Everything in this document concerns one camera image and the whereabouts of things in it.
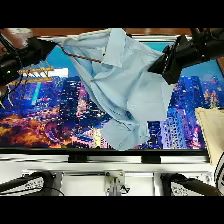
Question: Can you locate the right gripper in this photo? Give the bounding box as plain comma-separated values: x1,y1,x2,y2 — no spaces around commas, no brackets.
147,34,188,85

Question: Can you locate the light blue shirt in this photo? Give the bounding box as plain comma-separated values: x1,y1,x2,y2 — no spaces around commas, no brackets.
52,28,175,151

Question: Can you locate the beige garment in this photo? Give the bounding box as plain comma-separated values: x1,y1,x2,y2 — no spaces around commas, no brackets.
194,106,224,165

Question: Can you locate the silver frame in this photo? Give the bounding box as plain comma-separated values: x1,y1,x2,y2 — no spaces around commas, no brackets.
0,152,221,197

